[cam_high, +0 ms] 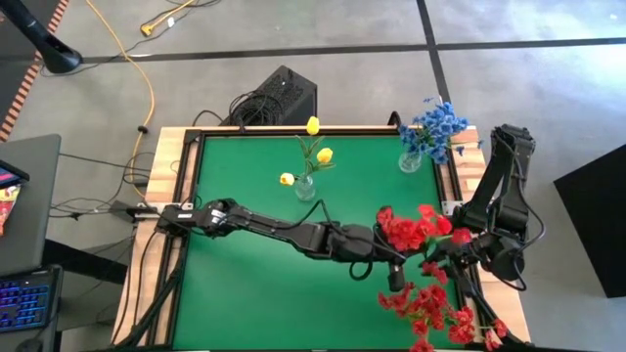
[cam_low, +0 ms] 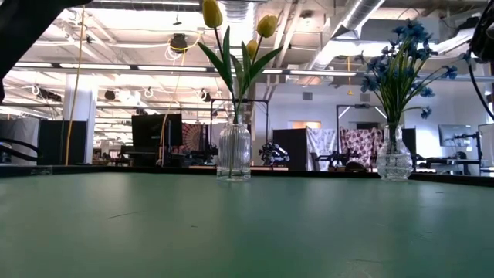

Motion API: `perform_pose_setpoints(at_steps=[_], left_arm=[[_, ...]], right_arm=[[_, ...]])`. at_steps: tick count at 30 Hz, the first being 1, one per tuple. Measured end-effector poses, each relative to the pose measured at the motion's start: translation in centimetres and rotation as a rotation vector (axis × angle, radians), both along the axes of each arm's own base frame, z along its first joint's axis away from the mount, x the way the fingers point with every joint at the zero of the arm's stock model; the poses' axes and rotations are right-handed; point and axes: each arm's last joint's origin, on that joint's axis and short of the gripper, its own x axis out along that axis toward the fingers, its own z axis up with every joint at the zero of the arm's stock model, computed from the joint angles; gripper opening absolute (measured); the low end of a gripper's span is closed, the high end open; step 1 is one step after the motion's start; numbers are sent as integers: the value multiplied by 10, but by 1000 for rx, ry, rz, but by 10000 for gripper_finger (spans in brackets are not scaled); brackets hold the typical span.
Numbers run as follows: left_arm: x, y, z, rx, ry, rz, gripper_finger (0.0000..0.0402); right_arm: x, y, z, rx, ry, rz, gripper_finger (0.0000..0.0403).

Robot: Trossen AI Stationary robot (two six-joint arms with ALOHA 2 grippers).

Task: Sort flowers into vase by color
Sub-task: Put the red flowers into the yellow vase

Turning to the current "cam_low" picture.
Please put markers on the pink dotted cloth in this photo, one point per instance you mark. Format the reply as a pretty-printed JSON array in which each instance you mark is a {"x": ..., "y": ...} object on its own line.
[{"x": 357, "y": 141}]

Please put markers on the grey computer monitor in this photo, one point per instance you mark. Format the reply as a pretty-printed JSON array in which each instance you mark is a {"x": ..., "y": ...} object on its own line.
[{"x": 453, "y": 134}]

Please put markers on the background desk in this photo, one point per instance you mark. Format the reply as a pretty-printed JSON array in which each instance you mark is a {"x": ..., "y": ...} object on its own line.
[{"x": 444, "y": 161}]

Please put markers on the black square panel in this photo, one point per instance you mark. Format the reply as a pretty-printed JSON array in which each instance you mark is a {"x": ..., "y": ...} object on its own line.
[{"x": 295, "y": 144}]

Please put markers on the slanted silver ceiling duct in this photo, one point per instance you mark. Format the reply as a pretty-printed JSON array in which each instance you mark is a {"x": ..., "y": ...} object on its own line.
[{"x": 347, "y": 27}]

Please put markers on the white patterned cloth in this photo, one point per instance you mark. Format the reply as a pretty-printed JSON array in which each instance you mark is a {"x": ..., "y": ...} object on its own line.
[{"x": 321, "y": 140}]

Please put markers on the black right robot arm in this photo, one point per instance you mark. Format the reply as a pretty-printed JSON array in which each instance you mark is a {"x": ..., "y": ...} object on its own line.
[{"x": 484, "y": 38}]

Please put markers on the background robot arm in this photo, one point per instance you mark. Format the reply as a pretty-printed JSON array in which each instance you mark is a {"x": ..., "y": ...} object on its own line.
[{"x": 274, "y": 152}]

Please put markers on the black partition panel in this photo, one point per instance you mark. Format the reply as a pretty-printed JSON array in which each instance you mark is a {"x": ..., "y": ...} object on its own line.
[{"x": 58, "y": 143}]

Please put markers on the white monitor back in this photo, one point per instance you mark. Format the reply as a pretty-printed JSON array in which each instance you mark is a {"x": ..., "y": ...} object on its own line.
[{"x": 487, "y": 144}]

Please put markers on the red mandala cloth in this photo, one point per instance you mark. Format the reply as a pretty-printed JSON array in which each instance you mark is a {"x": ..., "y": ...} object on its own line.
[{"x": 191, "y": 136}]

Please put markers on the clear round glass vase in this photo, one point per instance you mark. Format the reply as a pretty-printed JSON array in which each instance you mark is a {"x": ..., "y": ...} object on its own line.
[{"x": 393, "y": 160}]

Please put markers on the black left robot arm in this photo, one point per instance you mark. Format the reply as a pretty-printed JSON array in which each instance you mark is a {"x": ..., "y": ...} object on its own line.
[{"x": 23, "y": 31}]

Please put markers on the black metal rack frame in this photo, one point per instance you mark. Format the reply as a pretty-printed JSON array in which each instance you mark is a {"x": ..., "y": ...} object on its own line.
[
  {"x": 353, "y": 105},
  {"x": 254, "y": 100}
]

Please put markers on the white pillar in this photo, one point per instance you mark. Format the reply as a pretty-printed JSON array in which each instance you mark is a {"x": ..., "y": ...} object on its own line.
[{"x": 79, "y": 100}]

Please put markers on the long ceiling light strip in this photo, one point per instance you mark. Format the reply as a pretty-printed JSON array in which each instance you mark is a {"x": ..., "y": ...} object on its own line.
[{"x": 171, "y": 68}]

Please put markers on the black screen panel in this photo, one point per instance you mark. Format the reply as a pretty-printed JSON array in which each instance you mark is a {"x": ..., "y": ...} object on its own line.
[{"x": 154, "y": 129}]

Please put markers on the clear ribbed glass vase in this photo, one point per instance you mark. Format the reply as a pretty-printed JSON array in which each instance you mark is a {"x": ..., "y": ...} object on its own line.
[{"x": 233, "y": 154}]

